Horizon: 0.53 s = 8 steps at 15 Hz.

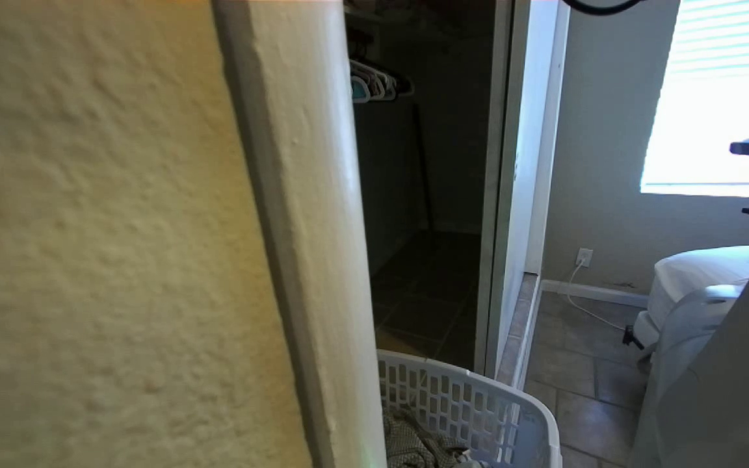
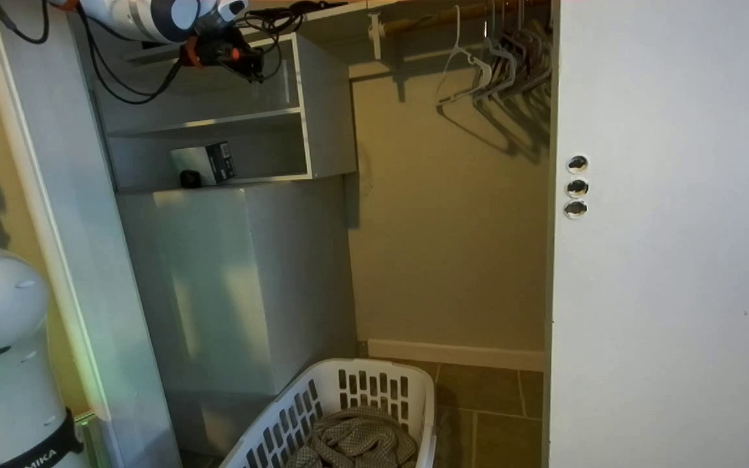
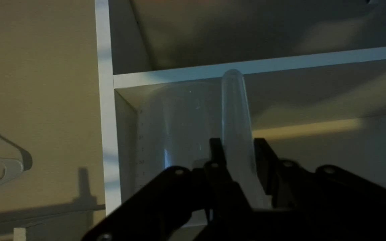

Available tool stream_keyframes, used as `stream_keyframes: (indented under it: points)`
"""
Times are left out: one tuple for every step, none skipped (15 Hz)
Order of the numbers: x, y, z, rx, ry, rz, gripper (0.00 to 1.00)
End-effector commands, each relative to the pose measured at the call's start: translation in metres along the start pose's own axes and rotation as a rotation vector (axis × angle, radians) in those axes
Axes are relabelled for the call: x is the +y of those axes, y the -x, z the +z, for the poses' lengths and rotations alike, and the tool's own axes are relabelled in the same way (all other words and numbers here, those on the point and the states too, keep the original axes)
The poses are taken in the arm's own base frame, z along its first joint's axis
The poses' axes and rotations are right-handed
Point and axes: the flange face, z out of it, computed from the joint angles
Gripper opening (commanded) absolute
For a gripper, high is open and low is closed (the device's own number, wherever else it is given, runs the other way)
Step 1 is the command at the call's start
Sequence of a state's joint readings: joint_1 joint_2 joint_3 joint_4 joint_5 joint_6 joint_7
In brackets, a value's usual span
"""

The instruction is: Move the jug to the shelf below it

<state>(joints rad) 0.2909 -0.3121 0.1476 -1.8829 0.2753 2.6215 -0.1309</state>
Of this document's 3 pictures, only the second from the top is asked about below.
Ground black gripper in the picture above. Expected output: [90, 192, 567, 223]
[176, 24, 268, 85]

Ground white open shelf unit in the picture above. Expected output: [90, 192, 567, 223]
[98, 31, 358, 196]

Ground white closet shelf board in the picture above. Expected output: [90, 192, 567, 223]
[241, 0, 480, 42]

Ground box with barcode label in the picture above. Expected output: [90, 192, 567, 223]
[167, 140, 238, 189]

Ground wooden closet rod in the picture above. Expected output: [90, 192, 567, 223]
[379, 0, 559, 38]

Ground white narrow door panel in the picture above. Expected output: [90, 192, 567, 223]
[0, 0, 184, 468]

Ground grey tall cabinet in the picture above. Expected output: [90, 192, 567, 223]
[115, 174, 360, 462]

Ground white clothes hanger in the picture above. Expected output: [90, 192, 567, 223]
[437, 2, 505, 85]

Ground grey clothes hanger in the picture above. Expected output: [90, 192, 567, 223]
[493, 15, 555, 140]
[434, 49, 524, 161]
[474, 35, 553, 159]

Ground white baseboard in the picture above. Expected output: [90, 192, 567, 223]
[363, 336, 549, 378]

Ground white plastic laundry basket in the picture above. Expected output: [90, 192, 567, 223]
[215, 353, 440, 468]

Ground checkered cloth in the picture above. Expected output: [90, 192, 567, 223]
[280, 405, 420, 468]

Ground white wide closet door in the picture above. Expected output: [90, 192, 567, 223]
[544, 0, 749, 468]

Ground tangled black cables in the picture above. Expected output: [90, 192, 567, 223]
[246, 0, 330, 36]

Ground white rod bracket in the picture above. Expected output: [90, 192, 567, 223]
[363, 10, 389, 63]

